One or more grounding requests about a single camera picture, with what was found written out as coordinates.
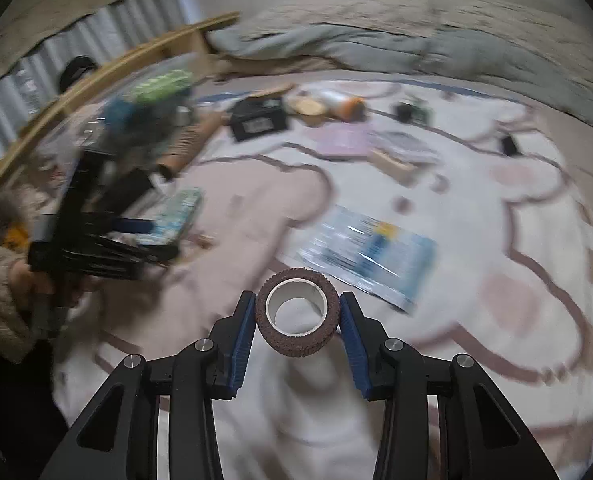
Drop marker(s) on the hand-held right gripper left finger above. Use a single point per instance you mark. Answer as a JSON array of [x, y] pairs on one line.
[[241, 345]]

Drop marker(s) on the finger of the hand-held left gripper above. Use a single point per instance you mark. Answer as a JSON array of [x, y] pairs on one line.
[[131, 226], [126, 260]]

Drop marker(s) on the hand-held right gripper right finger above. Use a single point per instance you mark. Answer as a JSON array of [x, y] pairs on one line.
[[354, 350]]

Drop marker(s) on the teal patterned pack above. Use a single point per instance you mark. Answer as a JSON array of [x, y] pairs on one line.
[[176, 215]]

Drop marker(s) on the brown tape roll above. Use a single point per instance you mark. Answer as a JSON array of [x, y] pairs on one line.
[[296, 345]]

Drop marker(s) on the blue white medicine packet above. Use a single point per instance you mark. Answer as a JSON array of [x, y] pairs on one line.
[[371, 255]]

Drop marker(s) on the clear plastic storage bin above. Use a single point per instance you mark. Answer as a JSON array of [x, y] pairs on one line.
[[186, 115]]

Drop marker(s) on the person's left hand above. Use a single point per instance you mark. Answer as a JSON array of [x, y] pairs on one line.
[[24, 282]]

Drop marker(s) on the twine on cardboard tube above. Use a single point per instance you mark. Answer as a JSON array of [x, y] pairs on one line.
[[191, 140]]

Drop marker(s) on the green tissue pack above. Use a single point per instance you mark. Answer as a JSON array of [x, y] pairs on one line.
[[161, 85]]

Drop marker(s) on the black cap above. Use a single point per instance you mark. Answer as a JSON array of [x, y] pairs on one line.
[[76, 72]]

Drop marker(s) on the black box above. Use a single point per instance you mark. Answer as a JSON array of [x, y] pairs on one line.
[[259, 120]]

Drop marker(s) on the wooden bedside shelf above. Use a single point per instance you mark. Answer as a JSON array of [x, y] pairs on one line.
[[176, 35]]

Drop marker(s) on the grey curtain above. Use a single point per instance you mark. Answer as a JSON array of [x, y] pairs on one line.
[[126, 15]]

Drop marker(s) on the brown wooden brush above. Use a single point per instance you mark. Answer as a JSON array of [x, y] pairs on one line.
[[271, 92]]

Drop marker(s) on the person's dark clothing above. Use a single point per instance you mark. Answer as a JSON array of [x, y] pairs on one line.
[[11, 410]]

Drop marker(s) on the wooden block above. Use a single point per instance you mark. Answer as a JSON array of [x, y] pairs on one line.
[[394, 165]]

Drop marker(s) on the beige printed valance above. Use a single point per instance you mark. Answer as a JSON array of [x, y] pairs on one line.
[[51, 5]]

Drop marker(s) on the silver patterned packet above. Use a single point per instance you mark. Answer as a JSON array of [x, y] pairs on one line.
[[406, 142]]

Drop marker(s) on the white bottle orange cap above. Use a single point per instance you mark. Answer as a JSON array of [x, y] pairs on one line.
[[334, 100]]

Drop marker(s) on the green black clip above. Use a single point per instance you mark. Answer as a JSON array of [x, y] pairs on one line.
[[406, 111]]

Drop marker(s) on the small black object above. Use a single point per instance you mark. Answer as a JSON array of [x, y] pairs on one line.
[[509, 145]]

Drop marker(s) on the grey duvet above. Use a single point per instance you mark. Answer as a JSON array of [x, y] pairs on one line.
[[376, 55]]

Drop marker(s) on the beige bed sheet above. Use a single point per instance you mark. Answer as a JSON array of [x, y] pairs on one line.
[[566, 130]]

